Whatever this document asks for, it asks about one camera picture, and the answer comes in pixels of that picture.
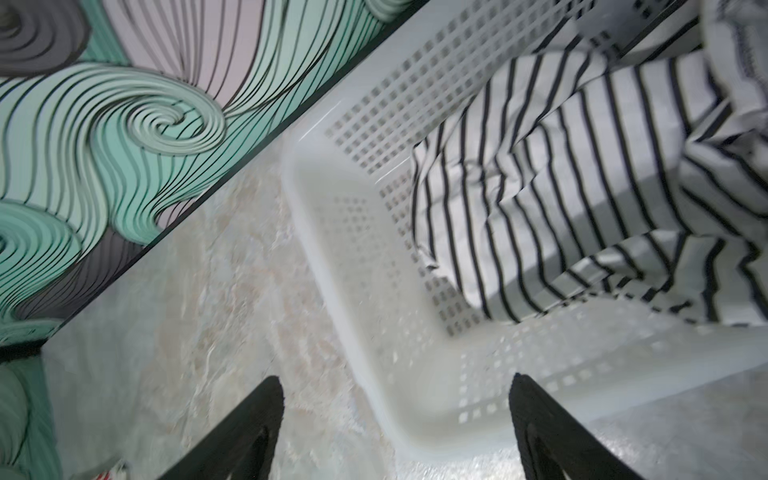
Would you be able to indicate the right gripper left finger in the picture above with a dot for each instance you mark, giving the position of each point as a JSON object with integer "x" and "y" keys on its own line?
{"x": 242, "y": 445}

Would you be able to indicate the red white striped tank top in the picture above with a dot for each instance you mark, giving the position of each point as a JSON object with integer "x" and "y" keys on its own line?
{"x": 118, "y": 471}

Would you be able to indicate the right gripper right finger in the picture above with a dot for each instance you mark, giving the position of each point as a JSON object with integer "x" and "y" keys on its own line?
{"x": 552, "y": 443}

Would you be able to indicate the white plastic laundry basket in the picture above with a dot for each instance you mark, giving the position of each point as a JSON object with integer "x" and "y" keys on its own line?
{"x": 437, "y": 373}

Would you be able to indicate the black white striped tank top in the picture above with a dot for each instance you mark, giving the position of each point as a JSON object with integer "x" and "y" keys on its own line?
{"x": 565, "y": 177}

